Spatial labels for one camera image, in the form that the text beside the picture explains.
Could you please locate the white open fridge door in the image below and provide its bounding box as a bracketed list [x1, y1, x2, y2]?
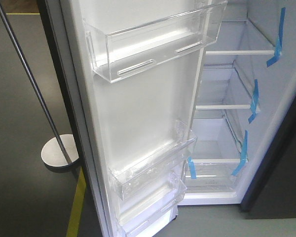
[37, 0, 206, 237]

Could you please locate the lower glass fridge shelf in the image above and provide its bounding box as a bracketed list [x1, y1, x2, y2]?
[187, 110, 249, 164]

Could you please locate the glass fridge shelf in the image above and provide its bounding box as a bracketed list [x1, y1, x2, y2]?
[187, 110, 249, 164]
[206, 20, 275, 56]
[196, 67, 254, 111]

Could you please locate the middle glass fridge shelf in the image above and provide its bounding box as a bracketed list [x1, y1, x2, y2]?
[196, 67, 254, 111]

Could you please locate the dark grey fridge body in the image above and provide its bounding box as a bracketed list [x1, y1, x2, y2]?
[179, 0, 296, 207]

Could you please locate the upper glass fridge shelf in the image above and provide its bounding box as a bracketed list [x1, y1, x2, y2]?
[206, 20, 275, 56]

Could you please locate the clear middle door bin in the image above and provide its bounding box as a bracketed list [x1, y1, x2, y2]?
[109, 120, 197, 201]

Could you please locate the clear door bin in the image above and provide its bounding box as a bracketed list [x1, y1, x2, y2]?
[109, 120, 197, 201]
[81, 0, 227, 83]
[116, 171, 186, 237]

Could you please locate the clear upper door bin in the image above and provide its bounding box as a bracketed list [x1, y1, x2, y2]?
[81, 0, 227, 83]

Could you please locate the clear crisper drawer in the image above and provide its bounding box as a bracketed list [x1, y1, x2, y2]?
[185, 161, 242, 194]

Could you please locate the clear lower door bin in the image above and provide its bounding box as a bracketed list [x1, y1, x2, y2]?
[116, 171, 186, 237]

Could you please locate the silver stanchion post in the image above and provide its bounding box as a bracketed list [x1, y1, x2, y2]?
[0, 2, 79, 169]

